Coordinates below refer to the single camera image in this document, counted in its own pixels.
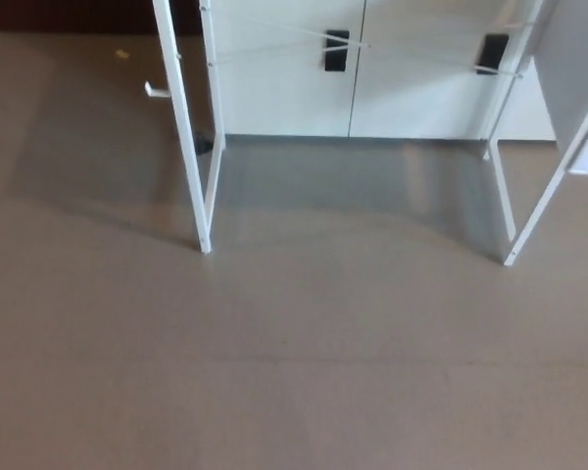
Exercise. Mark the white table hook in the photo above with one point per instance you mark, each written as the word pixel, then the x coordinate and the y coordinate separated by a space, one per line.
pixel 157 92

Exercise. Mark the black plug on floor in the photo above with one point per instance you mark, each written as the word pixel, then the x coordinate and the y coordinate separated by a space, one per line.
pixel 203 143

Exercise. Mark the white metal frame table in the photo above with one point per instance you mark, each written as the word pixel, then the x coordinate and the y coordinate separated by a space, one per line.
pixel 186 122

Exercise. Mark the white cabinet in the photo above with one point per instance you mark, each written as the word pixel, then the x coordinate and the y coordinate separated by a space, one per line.
pixel 284 98

